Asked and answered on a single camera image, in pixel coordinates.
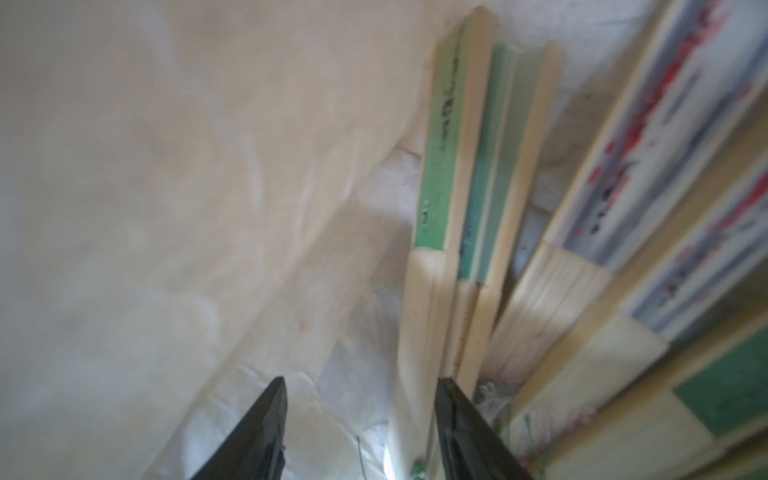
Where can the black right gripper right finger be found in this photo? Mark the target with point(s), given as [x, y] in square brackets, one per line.
[469, 447]

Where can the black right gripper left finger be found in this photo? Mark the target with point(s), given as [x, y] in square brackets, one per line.
[254, 450]

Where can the beige tote bag navy handles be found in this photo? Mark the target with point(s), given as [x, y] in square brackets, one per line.
[198, 197]

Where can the light green bamboo fan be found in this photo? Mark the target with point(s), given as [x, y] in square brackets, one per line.
[459, 87]

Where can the dark green fan in bag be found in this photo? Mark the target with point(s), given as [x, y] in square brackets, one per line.
[522, 90]

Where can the white red printed fan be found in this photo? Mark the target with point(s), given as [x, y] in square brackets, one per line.
[700, 69]

